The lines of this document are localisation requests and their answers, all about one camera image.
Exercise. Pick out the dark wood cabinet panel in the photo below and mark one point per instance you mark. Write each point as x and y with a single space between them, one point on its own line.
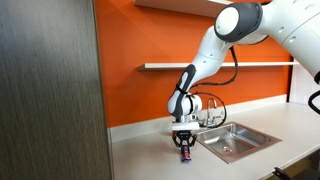
50 93

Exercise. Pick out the white counter backsplash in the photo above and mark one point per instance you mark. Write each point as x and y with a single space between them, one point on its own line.
140 128

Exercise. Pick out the thick white wall shelf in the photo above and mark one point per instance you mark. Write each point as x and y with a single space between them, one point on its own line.
176 6

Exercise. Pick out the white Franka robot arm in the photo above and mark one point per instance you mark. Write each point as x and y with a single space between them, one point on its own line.
210 53

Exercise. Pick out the black chair part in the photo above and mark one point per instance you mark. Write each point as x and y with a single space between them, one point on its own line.
290 174

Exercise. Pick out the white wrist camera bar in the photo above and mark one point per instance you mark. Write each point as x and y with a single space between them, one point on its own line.
185 126

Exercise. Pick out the stainless steel sink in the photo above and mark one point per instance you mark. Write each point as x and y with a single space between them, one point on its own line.
246 146

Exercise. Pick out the thin white wall shelf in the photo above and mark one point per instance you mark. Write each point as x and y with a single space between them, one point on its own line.
160 66

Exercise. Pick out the purple snack bar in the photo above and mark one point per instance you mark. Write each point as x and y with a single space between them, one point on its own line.
186 158

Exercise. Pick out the white side panel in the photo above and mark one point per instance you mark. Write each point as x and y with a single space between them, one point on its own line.
305 90

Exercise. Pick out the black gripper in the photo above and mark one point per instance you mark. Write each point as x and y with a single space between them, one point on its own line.
184 136

